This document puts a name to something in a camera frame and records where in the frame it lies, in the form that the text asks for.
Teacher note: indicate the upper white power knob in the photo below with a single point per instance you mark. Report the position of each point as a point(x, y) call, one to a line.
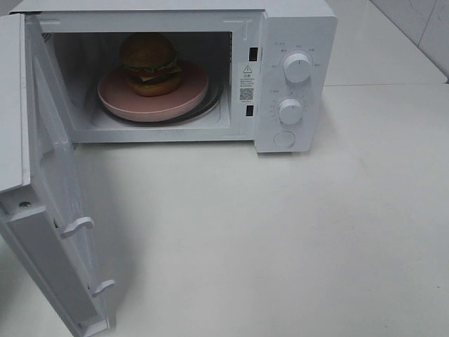
point(297, 67)

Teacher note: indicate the white microwave door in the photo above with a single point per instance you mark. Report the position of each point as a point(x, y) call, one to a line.
point(44, 219)

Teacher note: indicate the pink round plate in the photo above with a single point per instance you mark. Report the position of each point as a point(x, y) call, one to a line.
point(119, 99)

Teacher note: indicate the white warning label sticker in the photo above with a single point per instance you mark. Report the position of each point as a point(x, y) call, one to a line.
point(246, 83)

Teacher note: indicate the white microwave oven body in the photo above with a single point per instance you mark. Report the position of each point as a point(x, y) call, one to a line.
point(214, 35)

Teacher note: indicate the burger with sesame bun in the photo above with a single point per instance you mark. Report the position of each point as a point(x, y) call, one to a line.
point(150, 63)

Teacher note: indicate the round white door button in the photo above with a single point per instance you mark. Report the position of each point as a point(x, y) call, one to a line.
point(284, 139)

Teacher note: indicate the glass microwave turntable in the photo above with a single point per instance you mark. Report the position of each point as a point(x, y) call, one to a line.
point(209, 102)

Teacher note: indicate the lower white timer knob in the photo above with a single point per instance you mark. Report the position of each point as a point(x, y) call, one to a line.
point(290, 111)

